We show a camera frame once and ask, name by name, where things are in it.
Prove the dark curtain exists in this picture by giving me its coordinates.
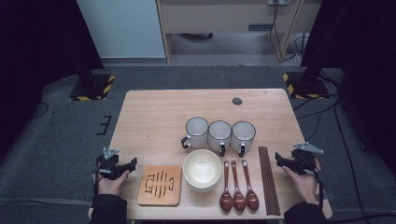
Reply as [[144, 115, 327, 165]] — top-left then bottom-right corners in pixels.
[[300, 0, 396, 178], [0, 0, 106, 157]]

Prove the red-brown wooden spoon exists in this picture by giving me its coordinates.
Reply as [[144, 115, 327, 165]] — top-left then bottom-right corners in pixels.
[[241, 160, 260, 212], [231, 161, 247, 213], [219, 161, 233, 213]]

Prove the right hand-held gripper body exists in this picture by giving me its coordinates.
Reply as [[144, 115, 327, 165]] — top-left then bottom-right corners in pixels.
[[290, 142, 325, 176]]

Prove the black power cable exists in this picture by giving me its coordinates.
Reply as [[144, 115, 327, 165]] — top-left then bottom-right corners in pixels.
[[270, 3, 300, 63]]

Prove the white mug with black handle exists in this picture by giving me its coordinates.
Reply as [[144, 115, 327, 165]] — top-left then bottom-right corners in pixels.
[[181, 117, 209, 149], [207, 120, 233, 158], [231, 120, 257, 159]]

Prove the white panel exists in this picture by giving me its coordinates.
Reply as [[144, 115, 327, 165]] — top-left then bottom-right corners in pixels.
[[76, 0, 166, 59]]

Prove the grey desk handle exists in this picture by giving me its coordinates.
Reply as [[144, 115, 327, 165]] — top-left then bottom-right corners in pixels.
[[247, 23, 275, 32]]

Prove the person's right hand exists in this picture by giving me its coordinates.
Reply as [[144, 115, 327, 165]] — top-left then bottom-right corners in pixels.
[[281, 159, 321, 204]]

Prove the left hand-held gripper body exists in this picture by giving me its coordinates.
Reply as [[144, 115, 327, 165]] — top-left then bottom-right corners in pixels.
[[96, 147, 125, 181]]

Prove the light wooden desk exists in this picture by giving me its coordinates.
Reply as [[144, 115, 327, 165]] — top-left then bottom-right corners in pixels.
[[155, 0, 323, 64]]

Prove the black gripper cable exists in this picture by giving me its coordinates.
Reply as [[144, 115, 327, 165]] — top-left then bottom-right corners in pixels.
[[92, 155, 105, 198], [312, 167, 325, 208]]

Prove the black stand with striped base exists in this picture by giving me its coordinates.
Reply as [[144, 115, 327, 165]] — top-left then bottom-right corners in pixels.
[[69, 62, 116, 102], [282, 55, 331, 100]]

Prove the person's left hand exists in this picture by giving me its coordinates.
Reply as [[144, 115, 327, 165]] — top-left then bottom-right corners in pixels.
[[92, 170, 131, 196]]

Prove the thin black floor cable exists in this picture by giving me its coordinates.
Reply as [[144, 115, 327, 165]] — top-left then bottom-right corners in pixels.
[[31, 102, 50, 119]]

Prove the row of wooden chopsticks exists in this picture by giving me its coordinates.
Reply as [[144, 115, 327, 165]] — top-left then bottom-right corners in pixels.
[[258, 146, 282, 217]]

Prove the long black floor cable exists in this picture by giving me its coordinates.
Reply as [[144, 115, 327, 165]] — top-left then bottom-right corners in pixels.
[[330, 99, 396, 224]]

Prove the square wooden coaster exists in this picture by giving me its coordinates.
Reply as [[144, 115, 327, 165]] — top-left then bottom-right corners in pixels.
[[136, 164, 182, 207]]

